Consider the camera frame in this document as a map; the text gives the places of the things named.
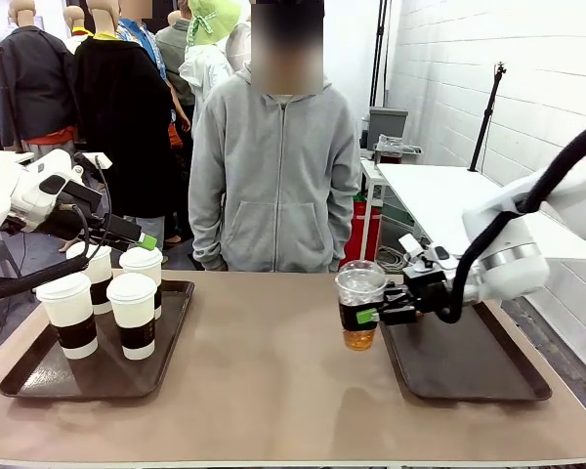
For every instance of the person's right forearm grey sleeve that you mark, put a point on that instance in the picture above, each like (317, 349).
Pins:
(206, 229)

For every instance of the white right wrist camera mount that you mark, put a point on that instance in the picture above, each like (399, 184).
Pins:
(422, 254)

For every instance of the white side table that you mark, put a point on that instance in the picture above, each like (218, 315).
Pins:
(434, 195)

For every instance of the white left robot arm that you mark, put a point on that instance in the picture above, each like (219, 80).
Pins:
(29, 190)

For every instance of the mannequin in dark grey jacket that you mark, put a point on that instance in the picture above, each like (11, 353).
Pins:
(31, 83)

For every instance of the black light stand pole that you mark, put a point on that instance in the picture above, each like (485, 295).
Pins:
(378, 54)

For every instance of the grey storage bin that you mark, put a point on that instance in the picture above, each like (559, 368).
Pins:
(388, 127)

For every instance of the green bucket hat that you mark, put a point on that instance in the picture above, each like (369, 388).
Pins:
(214, 19)

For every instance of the mannequin in white garment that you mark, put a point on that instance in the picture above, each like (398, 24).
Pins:
(205, 78)

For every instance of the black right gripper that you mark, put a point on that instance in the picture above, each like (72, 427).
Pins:
(427, 288)

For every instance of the dark brown serving tray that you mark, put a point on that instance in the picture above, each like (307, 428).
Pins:
(97, 376)
(464, 361)

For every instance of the red container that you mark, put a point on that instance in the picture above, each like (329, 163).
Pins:
(366, 234)

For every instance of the mannequin in black coat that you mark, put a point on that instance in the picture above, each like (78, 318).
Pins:
(122, 122)

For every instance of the person in grey hoodie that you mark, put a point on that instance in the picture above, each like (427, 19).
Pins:
(278, 171)

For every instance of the mannequin in blue patterned shirt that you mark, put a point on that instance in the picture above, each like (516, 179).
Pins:
(144, 39)

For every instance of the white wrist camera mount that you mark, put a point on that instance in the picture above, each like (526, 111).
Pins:
(100, 160)
(422, 254)

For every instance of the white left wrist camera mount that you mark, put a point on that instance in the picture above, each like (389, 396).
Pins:
(100, 160)

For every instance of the mannequin in grey-green shirt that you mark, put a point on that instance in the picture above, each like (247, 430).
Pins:
(176, 58)

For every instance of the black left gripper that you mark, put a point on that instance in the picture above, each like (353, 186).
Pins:
(112, 228)

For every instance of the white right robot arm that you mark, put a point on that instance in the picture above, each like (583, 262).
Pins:
(513, 254)

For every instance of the white paper cup black sleeve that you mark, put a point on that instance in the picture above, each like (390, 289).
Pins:
(97, 273)
(144, 264)
(71, 312)
(133, 312)

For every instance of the person's left forearm grey sleeve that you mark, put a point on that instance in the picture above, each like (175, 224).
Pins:
(347, 229)

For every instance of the black tripod stand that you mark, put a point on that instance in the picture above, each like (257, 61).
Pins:
(486, 117)

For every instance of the iced coffee cup dome lid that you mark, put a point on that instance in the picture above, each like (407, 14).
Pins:
(360, 298)

